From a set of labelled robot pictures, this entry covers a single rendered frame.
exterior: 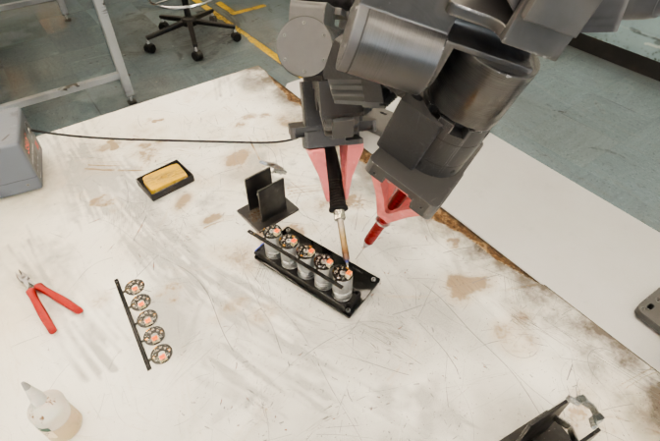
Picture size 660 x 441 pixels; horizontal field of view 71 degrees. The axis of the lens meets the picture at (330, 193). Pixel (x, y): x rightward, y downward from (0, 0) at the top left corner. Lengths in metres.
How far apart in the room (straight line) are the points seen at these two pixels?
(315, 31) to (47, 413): 0.44
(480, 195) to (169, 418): 0.53
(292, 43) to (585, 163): 1.91
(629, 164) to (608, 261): 1.63
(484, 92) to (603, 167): 1.98
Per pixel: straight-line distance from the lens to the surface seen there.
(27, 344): 0.68
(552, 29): 0.29
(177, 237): 0.71
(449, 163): 0.36
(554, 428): 0.58
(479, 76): 0.31
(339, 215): 0.57
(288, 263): 0.61
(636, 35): 3.14
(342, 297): 0.58
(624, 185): 2.23
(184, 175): 0.79
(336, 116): 0.47
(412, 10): 0.30
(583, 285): 0.71
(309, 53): 0.47
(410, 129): 0.35
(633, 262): 0.77
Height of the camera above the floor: 1.25
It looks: 43 degrees down
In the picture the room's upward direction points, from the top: straight up
